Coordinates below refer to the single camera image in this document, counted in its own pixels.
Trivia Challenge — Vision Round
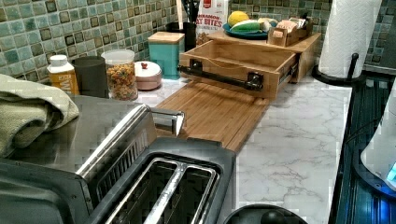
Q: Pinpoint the wooden drawer with black handle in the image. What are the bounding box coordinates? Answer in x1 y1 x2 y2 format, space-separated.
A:
177 40 298 99

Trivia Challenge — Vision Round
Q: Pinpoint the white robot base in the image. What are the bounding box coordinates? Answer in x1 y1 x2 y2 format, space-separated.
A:
361 85 396 190

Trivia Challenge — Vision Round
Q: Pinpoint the wooden drawer cabinet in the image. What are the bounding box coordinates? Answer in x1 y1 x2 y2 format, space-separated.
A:
208 31 320 83

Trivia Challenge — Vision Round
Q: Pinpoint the bamboo cutting board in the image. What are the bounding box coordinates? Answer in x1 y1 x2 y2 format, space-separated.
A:
157 82 269 153

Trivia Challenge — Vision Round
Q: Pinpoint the pink lidded sugar bowl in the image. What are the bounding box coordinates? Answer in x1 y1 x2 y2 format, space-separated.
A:
134 61 162 91

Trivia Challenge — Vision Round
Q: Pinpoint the teal canister with wooden lid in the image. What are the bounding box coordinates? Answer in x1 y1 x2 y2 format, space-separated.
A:
148 32 184 79

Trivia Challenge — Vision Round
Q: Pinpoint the black utensil holder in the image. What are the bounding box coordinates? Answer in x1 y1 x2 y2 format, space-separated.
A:
165 22 196 51

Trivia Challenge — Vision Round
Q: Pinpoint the black two-slot toaster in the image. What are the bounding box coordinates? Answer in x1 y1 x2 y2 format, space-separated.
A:
83 137 236 224

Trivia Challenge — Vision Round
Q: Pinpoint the clear cereal jar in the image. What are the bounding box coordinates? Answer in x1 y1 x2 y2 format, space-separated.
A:
101 49 138 101

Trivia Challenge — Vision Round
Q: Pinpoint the blue plate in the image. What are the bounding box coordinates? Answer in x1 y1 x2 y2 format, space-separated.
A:
222 23 268 40

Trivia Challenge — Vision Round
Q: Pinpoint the oat bites cereal box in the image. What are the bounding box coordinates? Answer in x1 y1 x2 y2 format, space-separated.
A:
196 0 229 46

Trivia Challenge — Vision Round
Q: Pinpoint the plush watermelon slice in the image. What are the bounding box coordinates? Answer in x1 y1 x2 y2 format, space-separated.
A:
231 20 261 33

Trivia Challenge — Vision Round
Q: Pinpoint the yellow plush lemon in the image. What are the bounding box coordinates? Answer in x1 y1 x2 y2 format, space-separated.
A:
227 11 249 26

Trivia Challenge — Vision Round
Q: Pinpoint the cream plush food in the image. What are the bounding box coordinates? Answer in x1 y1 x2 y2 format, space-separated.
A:
258 18 278 32

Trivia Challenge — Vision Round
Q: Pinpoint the wooden spoon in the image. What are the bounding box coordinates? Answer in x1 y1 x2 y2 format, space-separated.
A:
176 0 183 31

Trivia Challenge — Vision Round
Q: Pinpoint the dark grey cup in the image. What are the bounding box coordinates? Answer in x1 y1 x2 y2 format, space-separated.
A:
72 56 109 98

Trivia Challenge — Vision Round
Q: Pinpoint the wooden tea organizer box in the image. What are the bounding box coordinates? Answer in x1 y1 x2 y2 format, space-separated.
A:
267 18 313 47

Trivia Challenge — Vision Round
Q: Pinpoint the black pot lid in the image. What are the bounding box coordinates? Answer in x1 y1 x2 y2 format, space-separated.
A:
223 204 308 224

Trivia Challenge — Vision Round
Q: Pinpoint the black paper towel holder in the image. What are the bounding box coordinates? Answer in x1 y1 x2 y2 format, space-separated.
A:
312 53 366 87

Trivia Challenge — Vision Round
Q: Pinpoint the white-capped orange bottle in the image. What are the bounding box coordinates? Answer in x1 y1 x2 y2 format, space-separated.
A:
47 55 79 95

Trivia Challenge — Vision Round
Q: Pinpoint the stainless toaster oven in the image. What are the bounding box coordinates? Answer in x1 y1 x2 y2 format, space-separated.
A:
1 96 185 224

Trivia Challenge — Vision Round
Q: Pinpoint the green folded towel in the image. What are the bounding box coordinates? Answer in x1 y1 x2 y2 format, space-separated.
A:
0 75 79 158

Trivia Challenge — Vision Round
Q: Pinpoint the white paper towel roll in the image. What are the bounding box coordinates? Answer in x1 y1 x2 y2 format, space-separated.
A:
318 0 382 77

